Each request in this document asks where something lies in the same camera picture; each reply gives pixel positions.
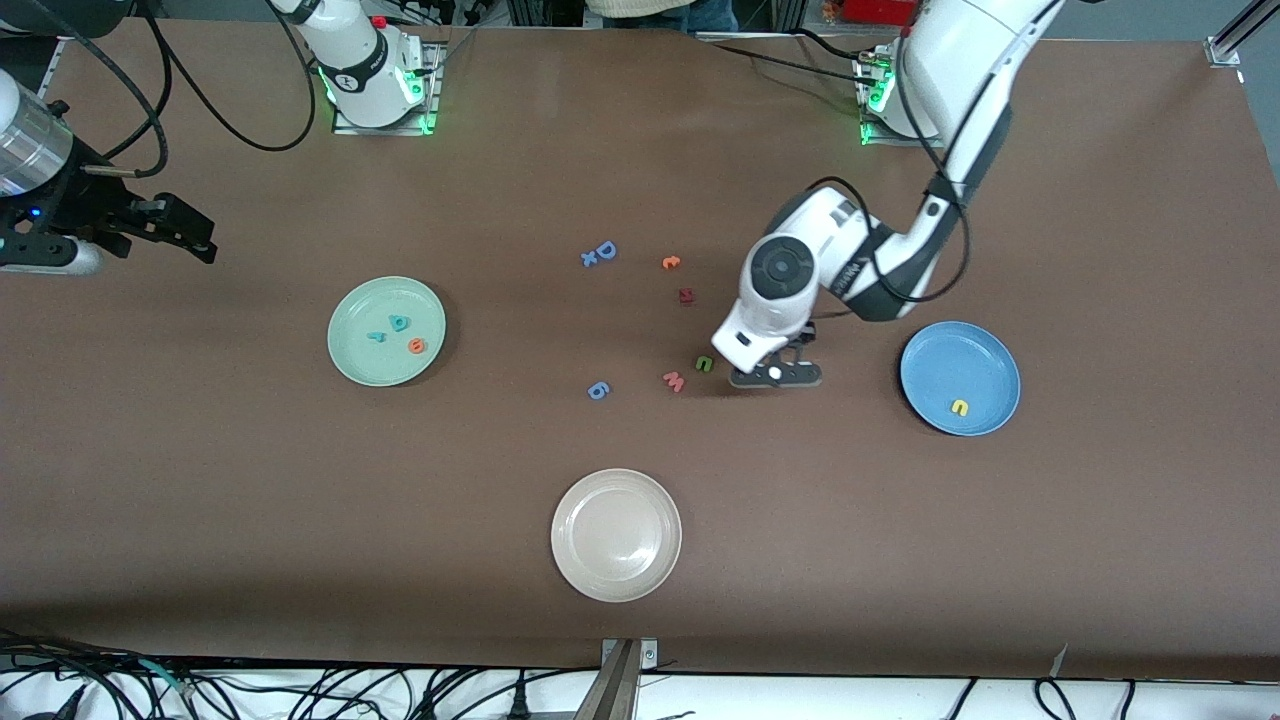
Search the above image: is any blue plate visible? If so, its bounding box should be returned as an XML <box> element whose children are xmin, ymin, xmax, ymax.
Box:
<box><xmin>899</xmin><ymin>320</ymin><xmax>1022</xmax><ymax>438</ymax></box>

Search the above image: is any mint green plate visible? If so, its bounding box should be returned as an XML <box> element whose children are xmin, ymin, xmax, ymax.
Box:
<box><xmin>327</xmin><ymin>276</ymin><xmax>447</xmax><ymax>388</ymax></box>

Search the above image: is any beige plate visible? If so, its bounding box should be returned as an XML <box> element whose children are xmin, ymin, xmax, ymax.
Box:
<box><xmin>550</xmin><ymin>468</ymin><xmax>683</xmax><ymax>604</ymax></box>

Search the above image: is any red box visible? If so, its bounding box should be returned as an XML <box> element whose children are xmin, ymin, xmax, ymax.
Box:
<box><xmin>825</xmin><ymin>0</ymin><xmax>921</xmax><ymax>26</ymax></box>

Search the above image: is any person in blue jeans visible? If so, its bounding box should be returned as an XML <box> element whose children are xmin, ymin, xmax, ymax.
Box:
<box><xmin>585</xmin><ymin>0</ymin><xmax>741</xmax><ymax>33</ymax></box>

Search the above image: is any aluminium frame profile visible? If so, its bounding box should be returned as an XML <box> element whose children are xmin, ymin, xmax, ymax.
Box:
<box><xmin>35</xmin><ymin>30</ymin><xmax>71</xmax><ymax>113</ymax></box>
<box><xmin>1205</xmin><ymin>0</ymin><xmax>1280</xmax><ymax>69</ymax></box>

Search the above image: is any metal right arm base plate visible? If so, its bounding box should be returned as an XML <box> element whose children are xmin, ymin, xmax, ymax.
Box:
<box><xmin>332</xmin><ymin>40</ymin><xmax>441</xmax><ymax>136</ymax></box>

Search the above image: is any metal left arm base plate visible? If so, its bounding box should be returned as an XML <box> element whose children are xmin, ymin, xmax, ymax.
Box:
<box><xmin>858</xmin><ymin>50</ymin><xmax>946</xmax><ymax>149</ymax></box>

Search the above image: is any metal table edge bracket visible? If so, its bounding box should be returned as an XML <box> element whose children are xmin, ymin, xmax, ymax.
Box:
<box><xmin>600</xmin><ymin>638</ymin><xmax>659</xmax><ymax>671</ymax></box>

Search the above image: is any dark metal post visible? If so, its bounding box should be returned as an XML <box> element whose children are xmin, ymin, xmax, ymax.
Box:
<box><xmin>575</xmin><ymin>640</ymin><xmax>641</xmax><ymax>720</ymax></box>

